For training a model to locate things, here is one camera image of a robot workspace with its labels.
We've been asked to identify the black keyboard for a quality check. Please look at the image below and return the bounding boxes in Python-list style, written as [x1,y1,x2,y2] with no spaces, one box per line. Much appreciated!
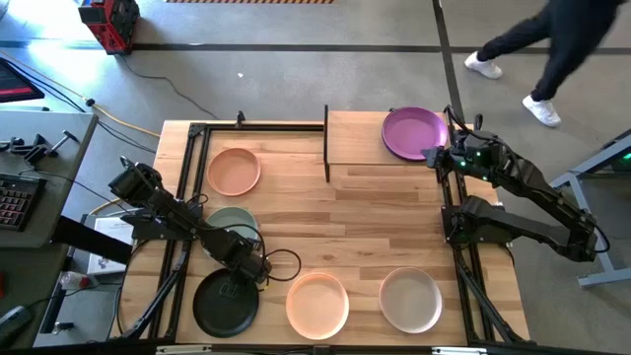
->
[0,173,48,233]

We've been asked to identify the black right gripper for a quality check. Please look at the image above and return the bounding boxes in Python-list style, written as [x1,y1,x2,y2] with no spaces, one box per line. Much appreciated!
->
[421,132,499,181]

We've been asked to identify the orange plate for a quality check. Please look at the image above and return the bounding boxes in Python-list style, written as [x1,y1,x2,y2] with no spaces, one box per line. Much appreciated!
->
[206,147,262,197]

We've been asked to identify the black clamp tool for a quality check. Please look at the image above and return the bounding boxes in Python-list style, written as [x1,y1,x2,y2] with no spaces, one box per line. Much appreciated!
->
[0,129,81,167]

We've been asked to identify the yellow cable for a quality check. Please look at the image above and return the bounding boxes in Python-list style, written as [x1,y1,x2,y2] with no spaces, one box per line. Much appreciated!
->
[0,48,163,139]

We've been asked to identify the sage green plate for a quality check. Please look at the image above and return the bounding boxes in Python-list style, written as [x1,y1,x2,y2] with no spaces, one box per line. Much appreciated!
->
[202,205,260,250]

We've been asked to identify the black device with green light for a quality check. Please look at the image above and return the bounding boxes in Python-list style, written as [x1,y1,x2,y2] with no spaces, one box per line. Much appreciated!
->
[603,132,631,173]

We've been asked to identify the red black equipment case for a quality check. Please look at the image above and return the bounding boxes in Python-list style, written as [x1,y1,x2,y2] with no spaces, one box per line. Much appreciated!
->
[77,0,141,56]

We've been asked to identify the purple plate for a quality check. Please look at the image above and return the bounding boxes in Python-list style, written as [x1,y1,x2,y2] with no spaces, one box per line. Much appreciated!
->
[381,106,450,163]

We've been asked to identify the peach plate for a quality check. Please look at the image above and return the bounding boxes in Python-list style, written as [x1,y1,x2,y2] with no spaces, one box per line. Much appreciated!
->
[285,271,351,341]

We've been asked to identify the beige plate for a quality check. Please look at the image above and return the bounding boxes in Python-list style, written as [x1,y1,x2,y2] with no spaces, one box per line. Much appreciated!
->
[378,266,444,335]

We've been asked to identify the person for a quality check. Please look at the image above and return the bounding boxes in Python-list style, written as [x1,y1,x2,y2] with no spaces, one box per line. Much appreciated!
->
[462,0,627,128]

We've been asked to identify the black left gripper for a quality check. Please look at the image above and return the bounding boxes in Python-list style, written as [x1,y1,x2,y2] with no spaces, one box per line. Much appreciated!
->
[220,248,272,300]

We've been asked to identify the black plate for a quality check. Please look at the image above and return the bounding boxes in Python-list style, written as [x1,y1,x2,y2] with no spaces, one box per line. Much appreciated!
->
[192,268,260,339]

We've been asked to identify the grey desk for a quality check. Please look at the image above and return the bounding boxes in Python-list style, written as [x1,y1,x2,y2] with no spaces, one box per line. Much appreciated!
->
[0,108,100,249]

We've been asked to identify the clear plastic bottle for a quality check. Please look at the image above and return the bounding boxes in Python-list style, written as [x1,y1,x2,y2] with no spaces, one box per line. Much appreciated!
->
[58,270,96,292]

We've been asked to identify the black beam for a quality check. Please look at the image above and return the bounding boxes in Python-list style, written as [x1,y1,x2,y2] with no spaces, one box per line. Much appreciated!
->
[48,215,134,265]

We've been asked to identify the white paper booklet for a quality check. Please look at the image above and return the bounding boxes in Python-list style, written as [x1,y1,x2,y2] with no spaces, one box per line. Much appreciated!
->
[87,215,137,276]

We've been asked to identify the grey metal stand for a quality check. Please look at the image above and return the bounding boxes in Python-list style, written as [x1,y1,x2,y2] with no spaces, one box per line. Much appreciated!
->
[543,128,631,290]

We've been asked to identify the black computer mouse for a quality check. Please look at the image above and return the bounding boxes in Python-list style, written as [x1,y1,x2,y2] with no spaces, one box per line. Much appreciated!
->
[0,305,35,349]

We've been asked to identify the silver bracket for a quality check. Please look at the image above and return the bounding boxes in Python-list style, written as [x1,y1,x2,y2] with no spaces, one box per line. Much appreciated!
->
[155,344,214,355]
[431,346,489,355]

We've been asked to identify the black floor cable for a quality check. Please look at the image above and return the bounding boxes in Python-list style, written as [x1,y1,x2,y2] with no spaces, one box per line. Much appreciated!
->
[117,52,221,120]

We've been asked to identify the black monitor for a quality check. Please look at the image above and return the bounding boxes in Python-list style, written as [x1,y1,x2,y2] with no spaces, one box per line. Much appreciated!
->
[0,57,46,105]

